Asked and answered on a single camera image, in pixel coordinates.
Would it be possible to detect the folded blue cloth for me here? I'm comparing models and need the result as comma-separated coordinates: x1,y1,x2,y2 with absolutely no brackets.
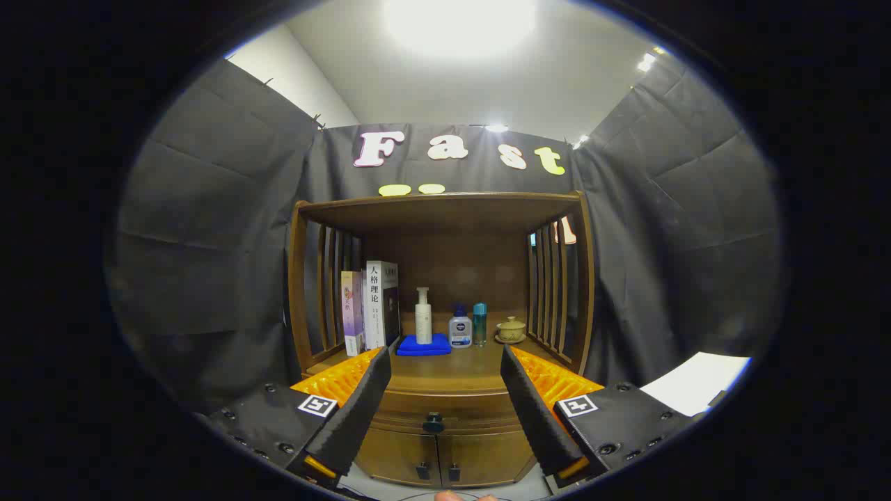
397,333,452,357

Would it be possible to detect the brown wooden drawer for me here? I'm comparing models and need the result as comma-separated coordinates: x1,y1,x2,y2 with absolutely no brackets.
369,390,523,436

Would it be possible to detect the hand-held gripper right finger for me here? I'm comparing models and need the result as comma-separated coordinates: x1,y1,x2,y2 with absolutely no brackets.
500,344,697,489

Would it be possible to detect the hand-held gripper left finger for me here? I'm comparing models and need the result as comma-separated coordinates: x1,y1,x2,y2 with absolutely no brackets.
198,337,394,491

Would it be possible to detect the purple book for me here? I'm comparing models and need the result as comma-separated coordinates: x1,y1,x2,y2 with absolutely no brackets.
340,271,366,357

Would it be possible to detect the tall white pump bottle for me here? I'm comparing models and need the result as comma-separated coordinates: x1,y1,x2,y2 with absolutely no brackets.
415,287,434,346

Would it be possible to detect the black backdrop cloth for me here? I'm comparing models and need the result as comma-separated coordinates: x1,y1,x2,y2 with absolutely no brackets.
104,56,784,418

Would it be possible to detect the white flat panel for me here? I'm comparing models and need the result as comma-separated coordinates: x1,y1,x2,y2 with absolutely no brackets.
639,351,752,418

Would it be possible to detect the yellow lidded tea cup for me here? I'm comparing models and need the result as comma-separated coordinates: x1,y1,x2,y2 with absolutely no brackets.
494,316,528,344

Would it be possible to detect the thick white book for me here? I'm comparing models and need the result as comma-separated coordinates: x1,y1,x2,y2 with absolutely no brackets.
364,260,401,351

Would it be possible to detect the brown wooden cabinet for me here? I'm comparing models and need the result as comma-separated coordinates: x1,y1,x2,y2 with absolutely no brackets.
287,191,596,489

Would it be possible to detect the brown wooden countertop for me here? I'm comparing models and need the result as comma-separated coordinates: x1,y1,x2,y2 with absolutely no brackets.
306,333,575,397

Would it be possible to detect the white bottle with blue pump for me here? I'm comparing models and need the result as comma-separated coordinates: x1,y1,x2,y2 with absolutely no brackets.
449,304,473,349

